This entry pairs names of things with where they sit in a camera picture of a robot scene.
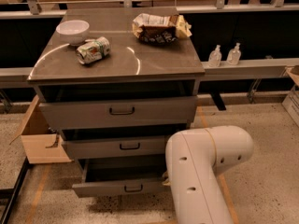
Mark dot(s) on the open cardboard box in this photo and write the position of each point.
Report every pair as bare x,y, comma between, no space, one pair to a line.
40,143

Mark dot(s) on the grey drawer cabinet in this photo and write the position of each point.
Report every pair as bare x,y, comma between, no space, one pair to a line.
132,70

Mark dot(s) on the clear sanitizer bottle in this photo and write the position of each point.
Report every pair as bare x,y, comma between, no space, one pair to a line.
214,59
234,55

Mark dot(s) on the grey drawer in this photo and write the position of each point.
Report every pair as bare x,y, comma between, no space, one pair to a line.
121,176
119,113
115,147

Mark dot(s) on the open chip bag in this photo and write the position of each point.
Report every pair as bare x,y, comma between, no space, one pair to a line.
154,29

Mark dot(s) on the grey top drawer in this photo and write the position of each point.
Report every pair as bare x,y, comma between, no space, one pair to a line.
119,113

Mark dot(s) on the white bowl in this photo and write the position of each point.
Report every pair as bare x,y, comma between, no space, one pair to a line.
73,32

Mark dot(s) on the black floor frame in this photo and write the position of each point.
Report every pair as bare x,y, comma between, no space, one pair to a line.
11,195

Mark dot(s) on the white box at right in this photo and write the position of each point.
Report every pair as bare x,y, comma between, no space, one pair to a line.
291,102

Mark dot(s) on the grey bottom drawer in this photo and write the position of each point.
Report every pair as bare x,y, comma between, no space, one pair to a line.
121,176

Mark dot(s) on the left clear sanitizer bottle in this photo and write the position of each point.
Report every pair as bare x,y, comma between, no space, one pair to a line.
214,59

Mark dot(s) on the grey middle drawer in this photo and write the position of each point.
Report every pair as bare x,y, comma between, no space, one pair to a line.
115,147

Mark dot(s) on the right clear sanitizer bottle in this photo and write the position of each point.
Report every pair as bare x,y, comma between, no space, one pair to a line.
234,55

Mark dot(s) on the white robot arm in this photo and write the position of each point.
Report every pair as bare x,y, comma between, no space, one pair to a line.
194,158

